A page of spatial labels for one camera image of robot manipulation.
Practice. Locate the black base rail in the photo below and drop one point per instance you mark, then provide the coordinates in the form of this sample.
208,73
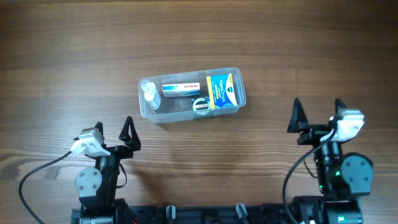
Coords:
271,213

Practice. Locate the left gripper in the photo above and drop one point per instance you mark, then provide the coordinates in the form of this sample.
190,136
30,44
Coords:
132,142

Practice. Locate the white Panadol box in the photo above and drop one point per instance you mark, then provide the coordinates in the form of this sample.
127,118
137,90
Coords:
181,89

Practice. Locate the white spray bottle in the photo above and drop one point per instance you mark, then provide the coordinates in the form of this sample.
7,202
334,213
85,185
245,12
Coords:
151,94

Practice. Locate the clear plastic container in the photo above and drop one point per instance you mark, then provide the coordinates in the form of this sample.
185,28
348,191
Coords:
180,108

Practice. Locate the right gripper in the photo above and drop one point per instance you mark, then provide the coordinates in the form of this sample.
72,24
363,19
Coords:
299,122

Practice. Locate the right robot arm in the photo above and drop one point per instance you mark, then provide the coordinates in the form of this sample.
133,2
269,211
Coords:
342,178

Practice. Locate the blue VapoDrops box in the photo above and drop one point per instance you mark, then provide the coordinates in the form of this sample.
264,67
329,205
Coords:
221,91

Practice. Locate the green Zam-Buk box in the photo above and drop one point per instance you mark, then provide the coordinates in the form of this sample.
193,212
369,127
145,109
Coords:
200,106

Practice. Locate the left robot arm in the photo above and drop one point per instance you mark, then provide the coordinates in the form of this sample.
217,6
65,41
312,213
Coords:
97,185

